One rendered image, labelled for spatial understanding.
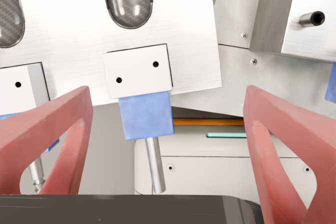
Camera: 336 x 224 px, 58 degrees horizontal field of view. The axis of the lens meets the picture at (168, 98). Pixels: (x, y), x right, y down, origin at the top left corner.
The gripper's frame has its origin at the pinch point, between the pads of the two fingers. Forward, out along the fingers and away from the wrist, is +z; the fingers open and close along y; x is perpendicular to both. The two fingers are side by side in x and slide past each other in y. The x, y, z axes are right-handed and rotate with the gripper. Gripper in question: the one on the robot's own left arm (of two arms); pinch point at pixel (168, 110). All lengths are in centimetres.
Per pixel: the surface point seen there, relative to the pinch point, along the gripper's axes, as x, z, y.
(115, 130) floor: 70, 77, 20
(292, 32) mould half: 1.4, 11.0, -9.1
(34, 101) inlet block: 6.5, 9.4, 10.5
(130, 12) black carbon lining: 1.5, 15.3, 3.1
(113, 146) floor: 76, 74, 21
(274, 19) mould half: 1.7, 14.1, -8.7
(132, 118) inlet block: 8.6, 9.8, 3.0
